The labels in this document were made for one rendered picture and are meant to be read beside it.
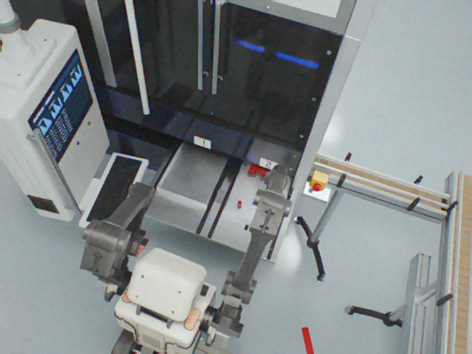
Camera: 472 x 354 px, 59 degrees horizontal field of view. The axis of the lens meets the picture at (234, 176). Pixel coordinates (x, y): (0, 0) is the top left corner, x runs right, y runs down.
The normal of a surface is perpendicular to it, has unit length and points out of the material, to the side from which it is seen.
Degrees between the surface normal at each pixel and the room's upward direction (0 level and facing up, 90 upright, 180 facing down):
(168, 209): 0
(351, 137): 0
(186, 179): 0
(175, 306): 48
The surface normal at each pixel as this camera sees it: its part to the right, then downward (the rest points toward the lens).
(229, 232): 0.07, -0.55
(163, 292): -0.22, 0.19
